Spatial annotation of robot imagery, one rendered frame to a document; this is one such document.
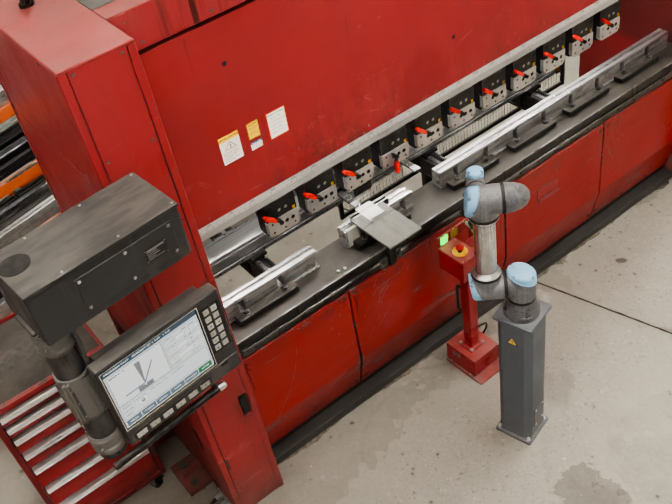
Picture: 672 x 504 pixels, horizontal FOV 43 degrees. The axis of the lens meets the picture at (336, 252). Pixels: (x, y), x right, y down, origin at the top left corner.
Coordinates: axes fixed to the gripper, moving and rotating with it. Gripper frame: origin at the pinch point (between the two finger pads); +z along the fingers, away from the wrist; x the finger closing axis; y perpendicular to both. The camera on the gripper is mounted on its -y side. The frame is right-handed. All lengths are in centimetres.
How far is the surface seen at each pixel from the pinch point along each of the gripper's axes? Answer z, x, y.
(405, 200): -7.1, 13.2, 31.8
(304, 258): -10, 70, 34
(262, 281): -10, 91, 36
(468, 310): 45.1, 7.9, -4.0
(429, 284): 36.9, 14.5, 15.7
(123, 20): -141, 113, 44
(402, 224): -14.8, 29.9, 15.5
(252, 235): -9, 78, 62
